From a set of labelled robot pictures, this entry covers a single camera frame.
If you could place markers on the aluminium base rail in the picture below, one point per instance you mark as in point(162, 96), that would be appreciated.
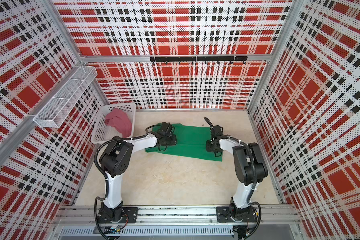
point(180, 215)

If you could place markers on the pink tank top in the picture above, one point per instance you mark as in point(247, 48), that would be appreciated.
point(120, 121)

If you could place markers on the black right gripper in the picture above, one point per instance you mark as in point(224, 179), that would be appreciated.
point(208, 142)

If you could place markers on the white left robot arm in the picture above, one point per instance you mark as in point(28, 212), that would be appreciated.
point(112, 159)

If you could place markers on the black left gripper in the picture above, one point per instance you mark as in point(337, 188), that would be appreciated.
point(174, 140)

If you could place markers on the white plastic laundry basket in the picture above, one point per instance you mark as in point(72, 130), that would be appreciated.
point(102, 132)

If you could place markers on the black wall hook rail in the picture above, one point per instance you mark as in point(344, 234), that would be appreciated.
point(199, 59)

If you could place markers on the white wire wall shelf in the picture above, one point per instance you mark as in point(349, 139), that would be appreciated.
point(57, 109)

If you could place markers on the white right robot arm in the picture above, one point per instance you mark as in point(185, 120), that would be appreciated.
point(250, 170)

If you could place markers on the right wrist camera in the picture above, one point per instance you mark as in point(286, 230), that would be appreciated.
point(216, 131)

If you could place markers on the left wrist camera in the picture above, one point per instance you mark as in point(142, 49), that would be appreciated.
point(166, 129)

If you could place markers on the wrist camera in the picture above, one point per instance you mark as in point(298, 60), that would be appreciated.
point(216, 131)
point(166, 129)

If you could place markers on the green tank top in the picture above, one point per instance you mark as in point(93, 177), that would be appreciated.
point(191, 143)

